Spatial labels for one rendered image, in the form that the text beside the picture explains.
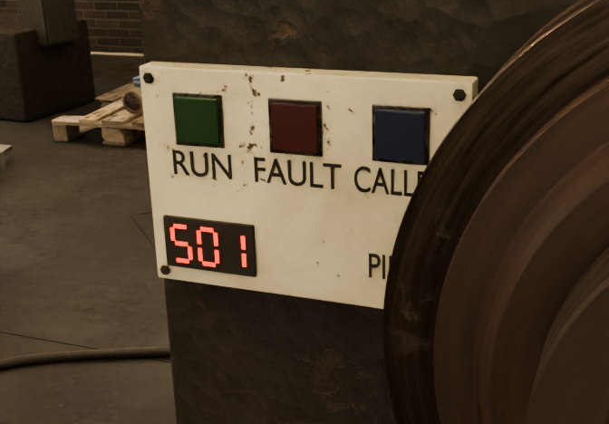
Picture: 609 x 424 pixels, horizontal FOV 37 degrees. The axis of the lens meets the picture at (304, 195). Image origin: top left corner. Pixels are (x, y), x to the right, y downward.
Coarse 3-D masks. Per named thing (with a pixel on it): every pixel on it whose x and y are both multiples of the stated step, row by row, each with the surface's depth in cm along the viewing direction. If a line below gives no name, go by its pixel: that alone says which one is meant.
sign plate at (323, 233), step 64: (192, 64) 69; (256, 128) 68; (320, 128) 66; (448, 128) 62; (192, 192) 72; (256, 192) 69; (320, 192) 68; (384, 192) 66; (256, 256) 71; (320, 256) 69; (384, 256) 67
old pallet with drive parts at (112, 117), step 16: (112, 96) 554; (96, 112) 515; (112, 112) 519; (128, 112) 512; (64, 128) 508; (80, 128) 532; (112, 128) 500; (128, 128) 495; (144, 128) 491; (112, 144) 501
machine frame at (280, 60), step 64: (192, 0) 68; (256, 0) 67; (320, 0) 65; (384, 0) 63; (448, 0) 61; (512, 0) 60; (576, 0) 58; (256, 64) 68; (320, 64) 66; (384, 64) 65; (448, 64) 63; (192, 320) 78; (256, 320) 76; (320, 320) 74; (192, 384) 81; (256, 384) 78; (320, 384) 76; (384, 384) 73
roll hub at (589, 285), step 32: (608, 256) 42; (576, 288) 43; (608, 288) 39; (576, 320) 40; (608, 320) 40; (544, 352) 43; (576, 352) 41; (608, 352) 40; (544, 384) 42; (576, 384) 41; (608, 384) 41; (544, 416) 42; (576, 416) 42; (608, 416) 41
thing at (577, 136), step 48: (528, 144) 45; (576, 144) 45; (528, 192) 46; (576, 192) 44; (480, 240) 48; (528, 240) 46; (576, 240) 44; (480, 288) 49; (528, 288) 46; (480, 336) 50; (528, 336) 47; (480, 384) 50; (528, 384) 48
